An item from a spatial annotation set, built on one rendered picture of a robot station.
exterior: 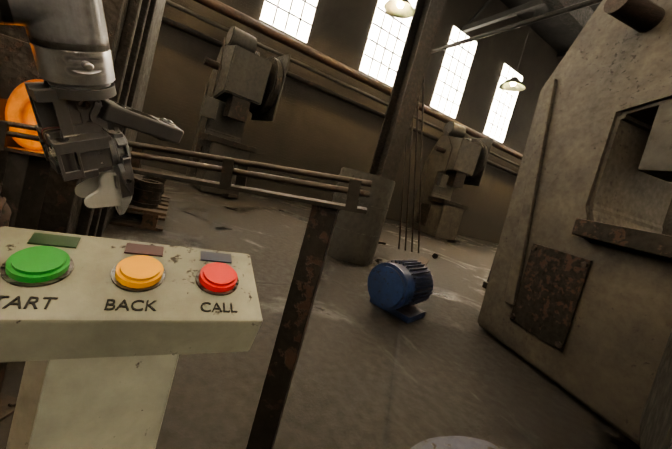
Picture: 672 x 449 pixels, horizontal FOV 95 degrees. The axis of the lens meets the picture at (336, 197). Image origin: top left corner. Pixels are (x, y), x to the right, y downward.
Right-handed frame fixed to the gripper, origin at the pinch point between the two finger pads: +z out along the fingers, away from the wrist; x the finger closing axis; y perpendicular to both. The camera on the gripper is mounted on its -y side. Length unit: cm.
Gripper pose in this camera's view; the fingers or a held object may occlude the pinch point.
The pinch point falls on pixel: (124, 205)
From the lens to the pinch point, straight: 62.0
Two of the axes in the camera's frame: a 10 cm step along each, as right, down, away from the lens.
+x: 7.7, 4.5, -4.5
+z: -1.9, 8.4, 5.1
